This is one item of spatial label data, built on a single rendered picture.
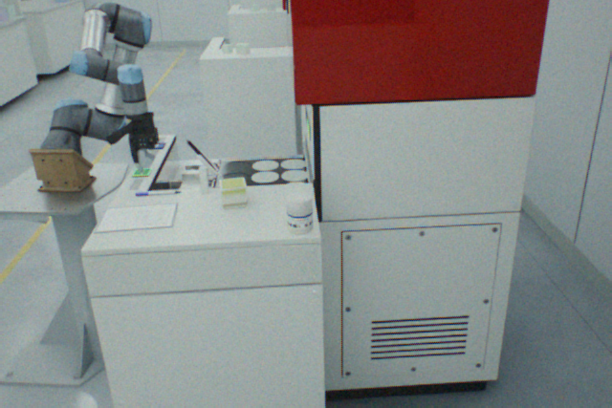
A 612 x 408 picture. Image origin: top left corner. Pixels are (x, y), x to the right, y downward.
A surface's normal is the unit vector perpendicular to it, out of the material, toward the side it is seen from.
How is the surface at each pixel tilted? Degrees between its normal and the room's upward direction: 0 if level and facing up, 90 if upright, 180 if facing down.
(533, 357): 0
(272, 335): 90
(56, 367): 0
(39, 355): 0
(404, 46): 90
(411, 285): 90
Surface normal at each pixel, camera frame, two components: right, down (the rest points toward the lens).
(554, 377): -0.03, -0.92
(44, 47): 0.06, 0.39
